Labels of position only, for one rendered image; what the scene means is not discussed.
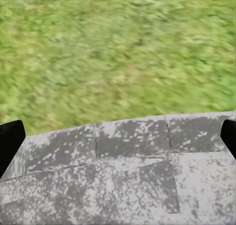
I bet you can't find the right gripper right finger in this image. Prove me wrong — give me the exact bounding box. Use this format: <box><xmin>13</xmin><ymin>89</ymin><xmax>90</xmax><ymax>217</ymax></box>
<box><xmin>220</xmin><ymin>119</ymin><xmax>236</xmax><ymax>158</ymax></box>

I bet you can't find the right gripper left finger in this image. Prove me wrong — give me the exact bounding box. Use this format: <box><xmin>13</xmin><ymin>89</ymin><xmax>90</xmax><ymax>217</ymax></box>
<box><xmin>0</xmin><ymin>120</ymin><xmax>26</xmax><ymax>178</ymax></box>

